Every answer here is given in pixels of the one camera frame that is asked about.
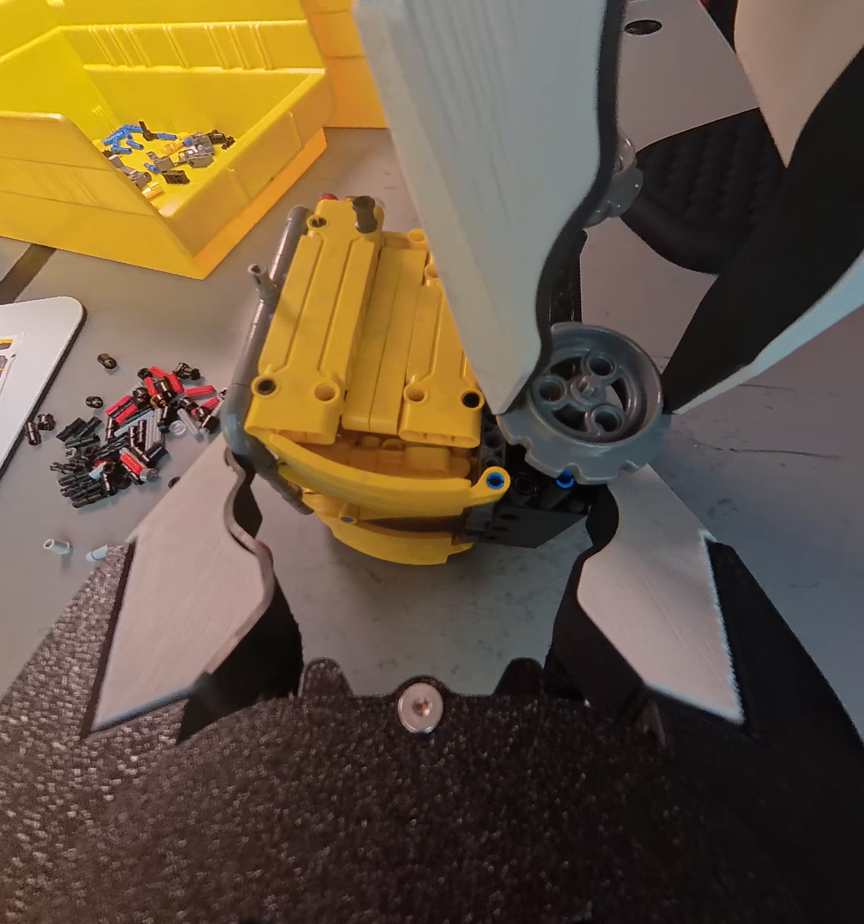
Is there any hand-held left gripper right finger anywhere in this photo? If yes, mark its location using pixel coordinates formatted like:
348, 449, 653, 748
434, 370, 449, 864
544, 467, 748, 750

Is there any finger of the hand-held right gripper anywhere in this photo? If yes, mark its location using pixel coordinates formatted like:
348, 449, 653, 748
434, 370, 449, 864
353, 0, 629, 416
662, 15, 864, 416

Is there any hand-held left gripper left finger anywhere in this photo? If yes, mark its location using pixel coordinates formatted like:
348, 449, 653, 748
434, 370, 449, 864
79, 447, 307, 746

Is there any yellow black lego model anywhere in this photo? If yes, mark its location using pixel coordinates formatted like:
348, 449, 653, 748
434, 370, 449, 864
220, 193, 621, 569

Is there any heap of small lego parts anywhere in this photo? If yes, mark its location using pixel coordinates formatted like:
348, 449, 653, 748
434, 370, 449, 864
102, 122, 237, 198

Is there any yellow parts bin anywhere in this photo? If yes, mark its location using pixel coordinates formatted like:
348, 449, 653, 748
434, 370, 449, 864
301, 0, 390, 131
0, 0, 332, 282

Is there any pile of black red pins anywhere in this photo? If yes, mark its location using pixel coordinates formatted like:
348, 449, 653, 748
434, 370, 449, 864
22, 353, 231, 508

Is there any white book stand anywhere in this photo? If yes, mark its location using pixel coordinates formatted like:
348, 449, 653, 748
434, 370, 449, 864
0, 299, 86, 531

